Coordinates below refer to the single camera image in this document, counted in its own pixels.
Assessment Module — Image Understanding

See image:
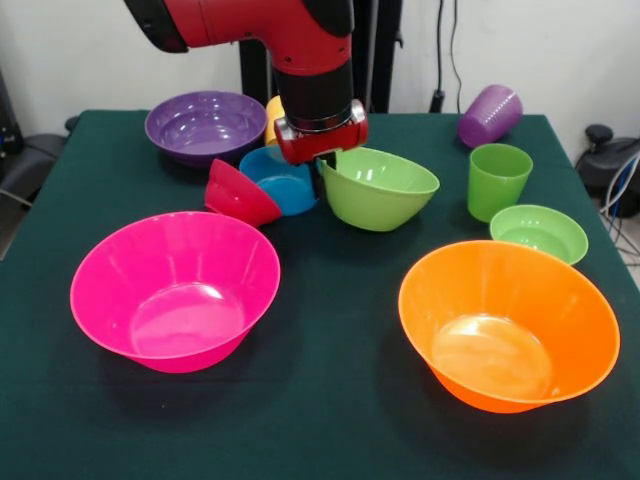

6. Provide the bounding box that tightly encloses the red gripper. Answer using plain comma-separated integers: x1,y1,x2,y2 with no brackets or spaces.
273,118,370,198

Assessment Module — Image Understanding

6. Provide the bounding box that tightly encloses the small blue bowl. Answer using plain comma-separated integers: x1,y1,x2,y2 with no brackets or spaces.
238,145,321,217

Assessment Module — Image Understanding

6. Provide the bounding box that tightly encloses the medium green bowl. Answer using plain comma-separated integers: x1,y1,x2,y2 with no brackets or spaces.
318,146,442,233

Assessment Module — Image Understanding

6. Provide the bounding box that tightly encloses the yellow cup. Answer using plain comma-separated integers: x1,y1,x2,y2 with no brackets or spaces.
263,95,287,147

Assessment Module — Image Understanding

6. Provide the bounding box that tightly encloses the small red bowl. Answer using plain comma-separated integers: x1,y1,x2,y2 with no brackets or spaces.
203,158,283,227

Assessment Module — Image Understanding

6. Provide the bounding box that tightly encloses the large pink bowl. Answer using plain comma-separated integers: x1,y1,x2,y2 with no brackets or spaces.
69,211,282,375

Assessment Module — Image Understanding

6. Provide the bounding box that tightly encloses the black robot column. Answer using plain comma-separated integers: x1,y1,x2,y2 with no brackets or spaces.
238,0,405,114

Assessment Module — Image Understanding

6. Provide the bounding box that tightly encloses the purple bowl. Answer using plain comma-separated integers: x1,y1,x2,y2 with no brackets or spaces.
144,89,269,169

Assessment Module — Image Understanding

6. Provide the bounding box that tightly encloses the green cup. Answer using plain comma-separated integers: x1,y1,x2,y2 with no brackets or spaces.
466,143,534,225

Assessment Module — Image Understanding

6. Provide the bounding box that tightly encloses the purple cup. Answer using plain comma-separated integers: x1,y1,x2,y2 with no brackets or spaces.
456,83,525,150

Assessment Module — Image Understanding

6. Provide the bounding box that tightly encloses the dark green tablecloth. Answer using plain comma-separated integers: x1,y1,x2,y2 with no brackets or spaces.
0,108,640,480

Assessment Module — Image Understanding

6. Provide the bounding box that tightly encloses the large orange bowl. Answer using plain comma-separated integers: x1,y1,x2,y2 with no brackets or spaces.
397,239,622,415

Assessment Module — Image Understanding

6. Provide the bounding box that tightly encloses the black wall cable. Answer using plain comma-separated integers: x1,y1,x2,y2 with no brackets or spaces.
435,0,446,94
449,0,464,114

